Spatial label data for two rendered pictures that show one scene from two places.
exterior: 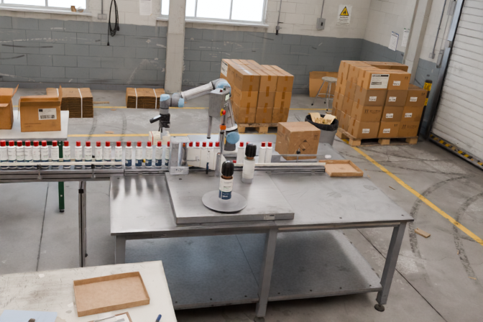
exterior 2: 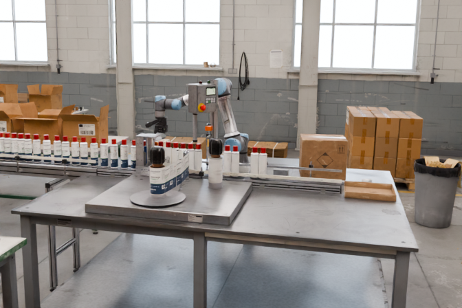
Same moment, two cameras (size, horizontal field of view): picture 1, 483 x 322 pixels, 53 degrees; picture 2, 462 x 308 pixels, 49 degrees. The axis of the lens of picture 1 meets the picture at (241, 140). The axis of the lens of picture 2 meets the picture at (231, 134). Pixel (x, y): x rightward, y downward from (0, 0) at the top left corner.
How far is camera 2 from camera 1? 1.90 m
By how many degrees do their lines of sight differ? 30
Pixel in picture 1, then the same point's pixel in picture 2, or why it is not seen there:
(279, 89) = (403, 135)
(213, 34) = (352, 84)
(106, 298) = not seen: outside the picture
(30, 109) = (71, 124)
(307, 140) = (329, 153)
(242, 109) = (355, 158)
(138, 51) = (269, 105)
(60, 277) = not seen: outside the picture
